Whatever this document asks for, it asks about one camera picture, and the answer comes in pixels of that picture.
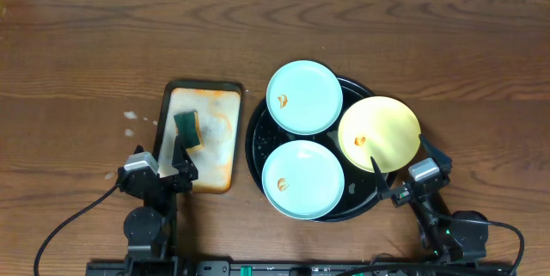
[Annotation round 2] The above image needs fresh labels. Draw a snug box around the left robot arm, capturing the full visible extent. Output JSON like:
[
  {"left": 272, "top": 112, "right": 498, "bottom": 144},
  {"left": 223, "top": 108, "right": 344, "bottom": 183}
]
[{"left": 117, "top": 135, "right": 200, "bottom": 261}]

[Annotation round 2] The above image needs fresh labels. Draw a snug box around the yellow plate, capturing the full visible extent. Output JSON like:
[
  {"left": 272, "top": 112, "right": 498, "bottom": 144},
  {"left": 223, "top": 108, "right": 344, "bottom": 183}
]
[{"left": 338, "top": 96, "right": 421, "bottom": 173}]

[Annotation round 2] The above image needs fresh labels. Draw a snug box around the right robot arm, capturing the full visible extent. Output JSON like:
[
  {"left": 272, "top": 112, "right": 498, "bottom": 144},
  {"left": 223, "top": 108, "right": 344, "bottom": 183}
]
[{"left": 371, "top": 136, "right": 488, "bottom": 264}]

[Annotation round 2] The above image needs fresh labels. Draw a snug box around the light blue plate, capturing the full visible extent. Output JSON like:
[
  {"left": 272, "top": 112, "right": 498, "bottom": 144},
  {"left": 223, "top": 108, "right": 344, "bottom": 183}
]
[
  {"left": 266, "top": 60, "right": 343, "bottom": 135},
  {"left": 261, "top": 140, "right": 345, "bottom": 220}
]

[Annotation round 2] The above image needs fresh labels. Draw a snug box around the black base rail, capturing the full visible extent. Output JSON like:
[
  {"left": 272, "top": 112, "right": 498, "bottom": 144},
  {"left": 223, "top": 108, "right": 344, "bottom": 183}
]
[{"left": 85, "top": 261, "right": 510, "bottom": 276}]

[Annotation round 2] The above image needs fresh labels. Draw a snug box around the rectangular soapy black tray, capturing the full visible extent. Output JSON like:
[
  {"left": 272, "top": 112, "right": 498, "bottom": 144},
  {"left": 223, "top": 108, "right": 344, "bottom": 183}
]
[{"left": 153, "top": 80, "right": 241, "bottom": 194}]

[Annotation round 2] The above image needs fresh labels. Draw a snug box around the green yellow sponge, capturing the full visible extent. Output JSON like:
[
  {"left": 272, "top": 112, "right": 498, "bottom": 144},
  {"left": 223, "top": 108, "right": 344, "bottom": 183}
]
[{"left": 174, "top": 111, "right": 203, "bottom": 149}]

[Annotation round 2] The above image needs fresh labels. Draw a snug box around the round black tray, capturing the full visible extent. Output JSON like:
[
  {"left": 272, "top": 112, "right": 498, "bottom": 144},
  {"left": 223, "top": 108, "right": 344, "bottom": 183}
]
[{"left": 245, "top": 100, "right": 379, "bottom": 223}]

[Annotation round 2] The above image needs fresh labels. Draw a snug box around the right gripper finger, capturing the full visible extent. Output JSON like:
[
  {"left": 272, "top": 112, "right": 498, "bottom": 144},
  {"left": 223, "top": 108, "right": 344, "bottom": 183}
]
[
  {"left": 419, "top": 134, "right": 452, "bottom": 173},
  {"left": 370, "top": 157, "right": 391, "bottom": 200}
]

